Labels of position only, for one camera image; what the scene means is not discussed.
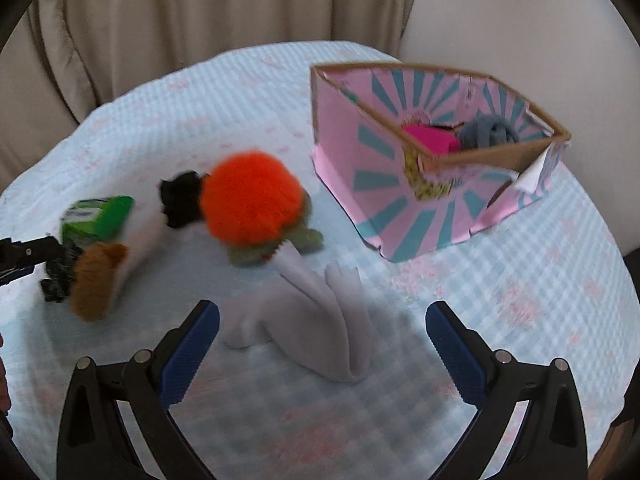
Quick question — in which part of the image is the green tissue packet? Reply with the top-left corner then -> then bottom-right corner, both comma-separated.
60,195 -> 136,247

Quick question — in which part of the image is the light grey sock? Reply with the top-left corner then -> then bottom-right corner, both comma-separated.
220,243 -> 375,384

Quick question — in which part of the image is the orange fluffy pompom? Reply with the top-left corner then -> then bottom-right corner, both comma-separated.
199,150 -> 305,246

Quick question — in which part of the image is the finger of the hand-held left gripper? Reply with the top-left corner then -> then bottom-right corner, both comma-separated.
0,234 -> 65,286

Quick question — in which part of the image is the black fuzzy scrunchie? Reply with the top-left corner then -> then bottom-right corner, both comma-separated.
159,171 -> 211,229

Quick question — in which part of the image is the beige curtain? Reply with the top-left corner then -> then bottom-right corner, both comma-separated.
0,0 -> 426,161

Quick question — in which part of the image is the light blue checked tablecloth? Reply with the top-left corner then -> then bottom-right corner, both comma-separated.
0,40 -> 640,480

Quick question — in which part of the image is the grey knitted cloth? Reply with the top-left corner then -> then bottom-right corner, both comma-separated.
458,113 -> 522,151

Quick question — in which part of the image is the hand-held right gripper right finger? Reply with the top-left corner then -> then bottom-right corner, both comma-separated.
425,300 -> 588,480

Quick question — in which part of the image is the pink soft cloth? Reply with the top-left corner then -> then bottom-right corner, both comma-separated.
403,124 -> 462,157

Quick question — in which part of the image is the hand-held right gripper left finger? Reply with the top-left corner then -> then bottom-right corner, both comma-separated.
57,299 -> 221,480

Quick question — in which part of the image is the pink and teal cardboard box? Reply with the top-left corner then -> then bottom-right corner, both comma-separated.
310,62 -> 572,264

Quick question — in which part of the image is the black lace cloth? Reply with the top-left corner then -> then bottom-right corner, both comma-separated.
41,242 -> 83,303

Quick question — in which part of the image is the green plush toy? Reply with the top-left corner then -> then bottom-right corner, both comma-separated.
225,191 -> 324,268

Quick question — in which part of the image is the brown plush toy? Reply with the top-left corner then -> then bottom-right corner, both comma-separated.
69,242 -> 129,322

